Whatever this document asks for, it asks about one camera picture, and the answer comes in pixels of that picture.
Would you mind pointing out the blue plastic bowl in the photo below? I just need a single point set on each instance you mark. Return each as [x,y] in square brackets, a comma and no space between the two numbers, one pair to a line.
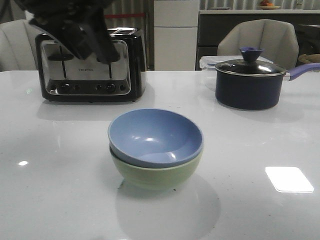
[154,138]

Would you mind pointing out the grey chair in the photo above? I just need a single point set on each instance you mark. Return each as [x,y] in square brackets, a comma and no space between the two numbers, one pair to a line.
[18,46]
[277,38]

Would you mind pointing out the fruit bowl on counter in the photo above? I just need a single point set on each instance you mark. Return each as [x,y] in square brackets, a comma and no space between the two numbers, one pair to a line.
[267,5]

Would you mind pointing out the clear plastic food container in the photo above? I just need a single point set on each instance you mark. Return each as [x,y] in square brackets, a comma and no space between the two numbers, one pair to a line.
[206,62]

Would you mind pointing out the grey chair right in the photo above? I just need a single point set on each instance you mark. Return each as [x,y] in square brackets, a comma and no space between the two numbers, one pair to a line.
[277,38]

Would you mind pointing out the dark blue saucepan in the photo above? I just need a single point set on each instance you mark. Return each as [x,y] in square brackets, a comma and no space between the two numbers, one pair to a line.
[255,92]

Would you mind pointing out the tan object right edge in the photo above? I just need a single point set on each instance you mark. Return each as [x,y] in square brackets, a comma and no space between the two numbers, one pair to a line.
[308,59]

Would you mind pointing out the green plastic bowl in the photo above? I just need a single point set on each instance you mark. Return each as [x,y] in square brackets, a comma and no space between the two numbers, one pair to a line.
[156,179]

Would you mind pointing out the white cabinet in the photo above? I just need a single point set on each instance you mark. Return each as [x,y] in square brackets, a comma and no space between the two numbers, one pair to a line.
[175,34]

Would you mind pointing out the black chrome four-slot toaster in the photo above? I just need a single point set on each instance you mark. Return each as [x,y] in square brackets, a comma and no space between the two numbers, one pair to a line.
[65,78]

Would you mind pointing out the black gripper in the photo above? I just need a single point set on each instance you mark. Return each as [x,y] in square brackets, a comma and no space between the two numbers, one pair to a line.
[78,25]

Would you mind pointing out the glass pot lid blue knob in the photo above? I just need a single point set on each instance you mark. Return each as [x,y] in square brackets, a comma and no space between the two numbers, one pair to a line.
[249,65]

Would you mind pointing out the dark counter unit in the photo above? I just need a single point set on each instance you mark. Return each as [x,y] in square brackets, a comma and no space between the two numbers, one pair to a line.
[214,25]

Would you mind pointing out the grey chair left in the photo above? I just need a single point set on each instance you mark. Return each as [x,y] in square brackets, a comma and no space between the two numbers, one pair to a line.
[18,46]

